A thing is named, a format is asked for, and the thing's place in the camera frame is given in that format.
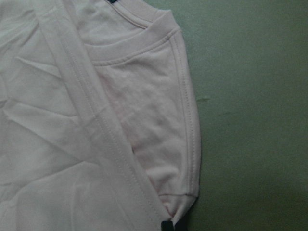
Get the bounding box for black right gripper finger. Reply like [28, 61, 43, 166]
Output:
[161, 220, 172, 231]

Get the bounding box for pink t-shirt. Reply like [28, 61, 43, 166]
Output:
[0, 0, 201, 231]

